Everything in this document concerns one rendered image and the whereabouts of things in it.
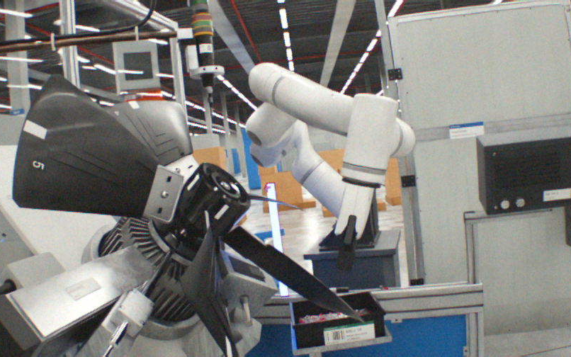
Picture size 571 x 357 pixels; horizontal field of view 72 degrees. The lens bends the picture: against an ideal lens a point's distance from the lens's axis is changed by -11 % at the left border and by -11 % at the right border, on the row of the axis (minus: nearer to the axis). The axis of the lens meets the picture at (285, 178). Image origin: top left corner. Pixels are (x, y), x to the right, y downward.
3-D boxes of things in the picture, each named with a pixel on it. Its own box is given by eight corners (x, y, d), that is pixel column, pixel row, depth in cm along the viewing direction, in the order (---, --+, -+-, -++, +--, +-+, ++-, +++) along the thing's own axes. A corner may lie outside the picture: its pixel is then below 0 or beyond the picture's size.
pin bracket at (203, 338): (181, 349, 79) (209, 321, 77) (196, 340, 84) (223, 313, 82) (201, 373, 77) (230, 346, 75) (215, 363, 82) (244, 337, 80)
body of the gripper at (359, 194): (346, 171, 88) (335, 225, 90) (339, 174, 78) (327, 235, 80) (382, 178, 87) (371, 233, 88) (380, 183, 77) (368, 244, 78)
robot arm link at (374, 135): (365, 163, 89) (333, 159, 83) (376, 99, 87) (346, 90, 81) (397, 171, 82) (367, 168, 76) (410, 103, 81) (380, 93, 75)
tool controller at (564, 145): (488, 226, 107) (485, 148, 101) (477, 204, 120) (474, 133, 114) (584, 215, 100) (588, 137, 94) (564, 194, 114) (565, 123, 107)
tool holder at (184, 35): (183, 74, 83) (178, 25, 82) (178, 81, 90) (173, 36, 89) (227, 70, 86) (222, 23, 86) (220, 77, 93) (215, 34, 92)
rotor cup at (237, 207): (194, 271, 74) (241, 219, 71) (138, 211, 76) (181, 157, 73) (225, 251, 88) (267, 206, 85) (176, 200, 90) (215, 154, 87)
